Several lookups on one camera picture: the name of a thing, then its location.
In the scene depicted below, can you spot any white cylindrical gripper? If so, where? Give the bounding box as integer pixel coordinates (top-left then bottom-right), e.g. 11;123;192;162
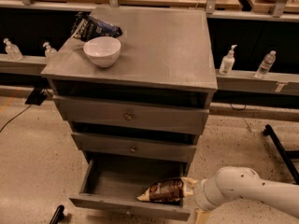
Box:
181;177;225;211

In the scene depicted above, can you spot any brown chip bag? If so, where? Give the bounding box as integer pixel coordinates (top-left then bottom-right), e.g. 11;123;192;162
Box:
137;177;193;203

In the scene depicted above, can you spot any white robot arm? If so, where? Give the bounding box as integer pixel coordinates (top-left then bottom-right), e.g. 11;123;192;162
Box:
182;166;299;217

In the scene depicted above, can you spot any grey middle drawer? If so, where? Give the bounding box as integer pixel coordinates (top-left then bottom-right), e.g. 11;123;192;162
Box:
72;132;196;162

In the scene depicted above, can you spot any grey open bottom drawer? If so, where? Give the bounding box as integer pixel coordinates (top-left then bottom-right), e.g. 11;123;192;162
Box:
69;155;191;221

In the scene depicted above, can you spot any grey top drawer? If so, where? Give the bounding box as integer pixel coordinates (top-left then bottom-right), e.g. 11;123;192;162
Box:
54;95;209;134

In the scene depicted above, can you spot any grey wooden drawer cabinet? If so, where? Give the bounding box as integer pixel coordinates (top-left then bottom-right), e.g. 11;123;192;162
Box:
40;6;219;173

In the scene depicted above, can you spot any dark blue chip bag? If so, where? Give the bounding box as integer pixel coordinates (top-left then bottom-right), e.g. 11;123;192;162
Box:
70;12;122;42

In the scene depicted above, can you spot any black stand leg right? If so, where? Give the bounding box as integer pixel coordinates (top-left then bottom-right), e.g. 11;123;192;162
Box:
263;124;299;185

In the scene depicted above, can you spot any white pump lotion bottle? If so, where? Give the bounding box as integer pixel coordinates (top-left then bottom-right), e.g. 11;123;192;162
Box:
219;45;236;76

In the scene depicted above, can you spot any black bar bottom left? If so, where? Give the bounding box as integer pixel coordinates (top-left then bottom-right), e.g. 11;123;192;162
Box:
50;205;64;224

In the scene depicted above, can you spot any clear plastic water bottle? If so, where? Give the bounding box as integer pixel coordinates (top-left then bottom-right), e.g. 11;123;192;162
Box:
254;50;276;78

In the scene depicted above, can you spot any white ceramic bowl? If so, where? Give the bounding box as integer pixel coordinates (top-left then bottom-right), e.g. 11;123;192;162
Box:
83;36;121;67

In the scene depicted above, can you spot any black box on floor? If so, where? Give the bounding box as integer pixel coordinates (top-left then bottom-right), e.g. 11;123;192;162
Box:
25;88;47;105

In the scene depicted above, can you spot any clear pump sanitizer bottle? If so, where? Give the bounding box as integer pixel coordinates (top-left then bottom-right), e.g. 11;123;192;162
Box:
43;42;57;63

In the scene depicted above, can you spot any clear pump bottle far left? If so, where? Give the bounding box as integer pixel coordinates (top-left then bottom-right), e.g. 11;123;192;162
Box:
3;38;23;61

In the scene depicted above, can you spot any grey metal shelf rail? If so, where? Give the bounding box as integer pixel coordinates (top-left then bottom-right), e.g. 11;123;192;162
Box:
0;54;299;96

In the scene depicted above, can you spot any black floor cable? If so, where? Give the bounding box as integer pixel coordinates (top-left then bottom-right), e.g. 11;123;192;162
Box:
0;105;32;133

